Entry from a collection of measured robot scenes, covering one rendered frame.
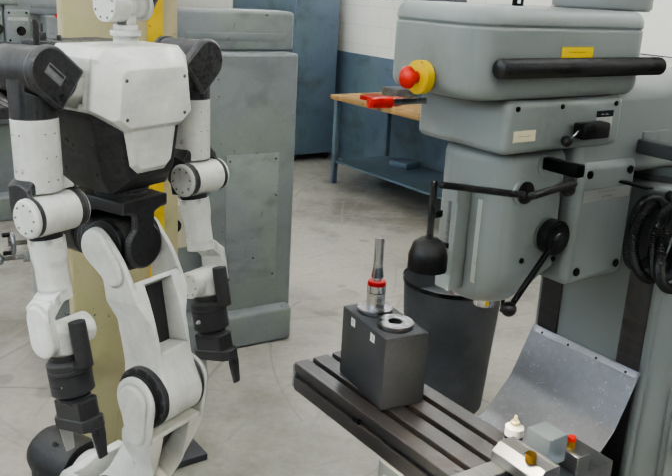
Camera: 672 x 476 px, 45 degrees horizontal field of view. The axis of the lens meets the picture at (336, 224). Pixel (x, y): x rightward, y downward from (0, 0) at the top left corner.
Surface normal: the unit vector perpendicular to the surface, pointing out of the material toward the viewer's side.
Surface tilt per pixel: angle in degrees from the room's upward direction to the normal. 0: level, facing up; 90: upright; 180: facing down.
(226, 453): 0
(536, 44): 90
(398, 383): 90
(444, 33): 90
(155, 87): 90
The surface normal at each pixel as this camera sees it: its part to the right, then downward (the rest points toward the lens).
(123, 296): -0.55, 0.21
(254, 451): 0.05, -0.96
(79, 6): 0.58, 0.26
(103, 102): 0.22, 0.21
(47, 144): 0.84, 0.16
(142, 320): -0.48, 0.60
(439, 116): -0.82, 0.12
